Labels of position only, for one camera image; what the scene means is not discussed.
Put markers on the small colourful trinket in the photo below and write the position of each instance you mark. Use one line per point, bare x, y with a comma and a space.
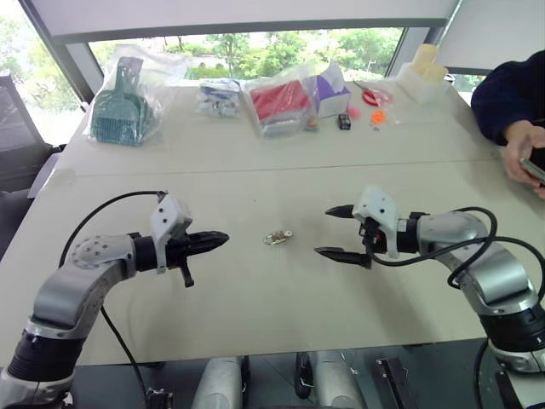
311, 125

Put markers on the person's bare hand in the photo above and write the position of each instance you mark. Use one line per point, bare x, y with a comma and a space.
519, 145

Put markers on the dark window frame pillar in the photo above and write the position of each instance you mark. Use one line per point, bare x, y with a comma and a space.
55, 47

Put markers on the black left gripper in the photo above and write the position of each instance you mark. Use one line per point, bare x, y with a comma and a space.
186, 252

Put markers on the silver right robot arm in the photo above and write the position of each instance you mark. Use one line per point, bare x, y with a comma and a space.
498, 277

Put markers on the silver rounded robot leg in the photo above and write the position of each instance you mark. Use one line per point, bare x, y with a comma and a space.
338, 381
217, 385

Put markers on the person's dark blue sleeve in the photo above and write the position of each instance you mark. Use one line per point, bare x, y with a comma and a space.
506, 98

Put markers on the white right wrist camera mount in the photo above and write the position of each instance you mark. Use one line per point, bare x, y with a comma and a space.
376, 204

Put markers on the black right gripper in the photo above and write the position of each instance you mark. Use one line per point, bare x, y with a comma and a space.
371, 238

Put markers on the white container with cream cylinders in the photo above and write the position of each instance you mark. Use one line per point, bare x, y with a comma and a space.
423, 76

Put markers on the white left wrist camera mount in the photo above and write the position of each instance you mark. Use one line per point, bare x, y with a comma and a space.
169, 221

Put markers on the bag of blue white items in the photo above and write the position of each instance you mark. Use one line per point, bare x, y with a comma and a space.
218, 100

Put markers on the large clear plastic bag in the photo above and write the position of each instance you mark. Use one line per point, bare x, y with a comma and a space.
166, 76

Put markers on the smartphone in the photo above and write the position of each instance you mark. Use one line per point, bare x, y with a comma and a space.
534, 168

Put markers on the black bracket under table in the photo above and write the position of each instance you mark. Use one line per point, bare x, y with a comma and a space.
508, 389
394, 383

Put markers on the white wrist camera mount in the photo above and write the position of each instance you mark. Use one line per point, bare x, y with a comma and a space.
169, 221
376, 204

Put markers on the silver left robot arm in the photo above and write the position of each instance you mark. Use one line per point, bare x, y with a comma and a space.
76, 289

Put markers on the red item in plastic bag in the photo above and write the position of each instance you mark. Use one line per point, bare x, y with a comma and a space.
279, 102

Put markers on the small orange object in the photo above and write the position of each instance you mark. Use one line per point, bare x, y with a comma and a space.
377, 116

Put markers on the small pink object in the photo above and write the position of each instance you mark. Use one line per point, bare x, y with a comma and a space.
355, 113

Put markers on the purple tissue box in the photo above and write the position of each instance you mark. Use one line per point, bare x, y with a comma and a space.
334, 96

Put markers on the green plastic scoop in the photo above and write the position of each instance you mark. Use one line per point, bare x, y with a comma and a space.
119, 115

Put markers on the small black box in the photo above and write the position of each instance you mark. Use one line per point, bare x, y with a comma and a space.
344, 121

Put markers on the dark office chair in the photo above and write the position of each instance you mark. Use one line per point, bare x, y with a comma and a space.
19, 136

